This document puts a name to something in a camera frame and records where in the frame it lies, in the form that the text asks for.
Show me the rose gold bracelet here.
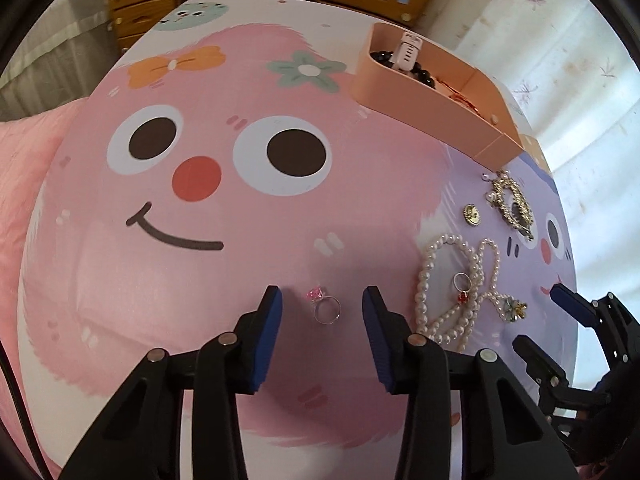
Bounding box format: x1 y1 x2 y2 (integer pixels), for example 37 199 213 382
432 74 484 116

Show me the pink plush blanket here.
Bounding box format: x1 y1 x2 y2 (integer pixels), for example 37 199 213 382
0 102 87 480

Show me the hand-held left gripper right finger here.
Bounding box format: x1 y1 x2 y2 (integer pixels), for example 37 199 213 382
362 285 577 480

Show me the white pearl necklace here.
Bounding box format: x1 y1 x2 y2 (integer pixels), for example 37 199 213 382
413 232 503 354

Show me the pink gem silver ring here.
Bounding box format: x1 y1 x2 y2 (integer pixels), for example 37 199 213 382
305 286 342 326

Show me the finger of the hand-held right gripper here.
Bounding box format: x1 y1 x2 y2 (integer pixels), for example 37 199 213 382
512 335 572 413
550 283 640 363

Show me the sheer white curtain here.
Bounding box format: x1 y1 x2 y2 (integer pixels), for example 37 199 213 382
0 4 122 122

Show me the oval gold filigree brooch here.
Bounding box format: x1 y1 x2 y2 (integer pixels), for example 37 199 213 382
489 173 536 241

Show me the black cable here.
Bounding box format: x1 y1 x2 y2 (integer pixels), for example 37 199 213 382
0 339 57 480

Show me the white floral curtain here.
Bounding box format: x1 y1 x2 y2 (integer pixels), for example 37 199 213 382
425 0 640 343

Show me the green white flower brooch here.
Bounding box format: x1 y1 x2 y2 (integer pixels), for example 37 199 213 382
501 296 529 321

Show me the pink jewelry organizer box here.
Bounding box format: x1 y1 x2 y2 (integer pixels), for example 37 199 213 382
348 22 526 166

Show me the red gem silver ring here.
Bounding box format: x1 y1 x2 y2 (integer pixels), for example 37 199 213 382
452 272 474 307

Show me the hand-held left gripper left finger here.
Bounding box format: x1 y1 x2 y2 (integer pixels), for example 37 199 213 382
59 285 284 480

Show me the black bead bracelet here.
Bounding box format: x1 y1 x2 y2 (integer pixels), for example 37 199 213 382
369 48 454 94

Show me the cartoon printed table cover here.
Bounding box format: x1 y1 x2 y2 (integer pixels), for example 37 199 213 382
17 0 584 480

